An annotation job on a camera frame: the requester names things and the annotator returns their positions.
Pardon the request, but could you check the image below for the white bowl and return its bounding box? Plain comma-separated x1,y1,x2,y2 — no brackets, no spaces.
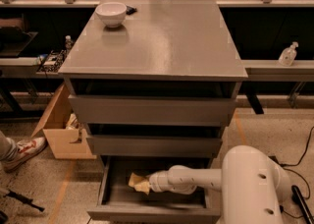
95,2,127,28

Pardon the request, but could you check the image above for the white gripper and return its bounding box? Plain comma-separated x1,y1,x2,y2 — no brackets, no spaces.
134,171,171,195

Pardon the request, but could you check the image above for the black cable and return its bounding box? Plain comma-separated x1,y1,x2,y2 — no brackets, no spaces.
278,126,314,220

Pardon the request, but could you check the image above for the grey drawer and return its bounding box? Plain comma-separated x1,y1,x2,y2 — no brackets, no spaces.
88,156,221,224
69,95,236,127
86,135,222,158

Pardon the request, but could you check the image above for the grey trouser leg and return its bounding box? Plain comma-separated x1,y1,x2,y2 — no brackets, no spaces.
0,131,18,161

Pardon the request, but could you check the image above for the grey bottom drawer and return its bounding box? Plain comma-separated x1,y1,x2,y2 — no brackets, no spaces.
88,156,221,224

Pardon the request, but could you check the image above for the tray of small parts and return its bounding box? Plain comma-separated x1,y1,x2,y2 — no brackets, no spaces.
37,50,67,73

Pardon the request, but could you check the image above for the black foot pedal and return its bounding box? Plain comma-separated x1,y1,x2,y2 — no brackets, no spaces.
268,155,281,165

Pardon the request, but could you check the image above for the small plastic bottle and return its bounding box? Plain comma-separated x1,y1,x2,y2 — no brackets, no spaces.
65,35,73,54

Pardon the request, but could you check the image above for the black cylindrical tool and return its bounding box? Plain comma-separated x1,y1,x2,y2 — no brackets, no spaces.
291,185,314,224

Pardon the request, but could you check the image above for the grey top drawer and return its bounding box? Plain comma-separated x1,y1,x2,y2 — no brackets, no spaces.
69,95,236,127

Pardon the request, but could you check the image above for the white red sneaker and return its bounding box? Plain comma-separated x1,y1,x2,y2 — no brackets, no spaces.
1,138,46,173

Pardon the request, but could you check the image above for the grey middle drawer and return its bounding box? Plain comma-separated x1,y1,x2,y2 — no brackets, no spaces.
86,135,222,158

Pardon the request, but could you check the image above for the black phone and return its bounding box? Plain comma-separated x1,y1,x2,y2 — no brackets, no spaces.
126,6,137,15

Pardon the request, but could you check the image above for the black tool on floor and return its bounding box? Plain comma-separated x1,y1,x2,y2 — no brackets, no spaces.
4,191,45,212

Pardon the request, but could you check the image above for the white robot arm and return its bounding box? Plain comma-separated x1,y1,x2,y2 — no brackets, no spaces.
129,145,291,224

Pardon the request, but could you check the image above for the grey drawer cabinet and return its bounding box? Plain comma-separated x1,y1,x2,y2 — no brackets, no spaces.
58,0,248,224

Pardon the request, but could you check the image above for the yellow sponge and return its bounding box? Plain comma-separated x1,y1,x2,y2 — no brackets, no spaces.
129,173,147,188

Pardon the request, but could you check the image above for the cardboard box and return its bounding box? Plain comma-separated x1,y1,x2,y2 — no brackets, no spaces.
31,84,96,159

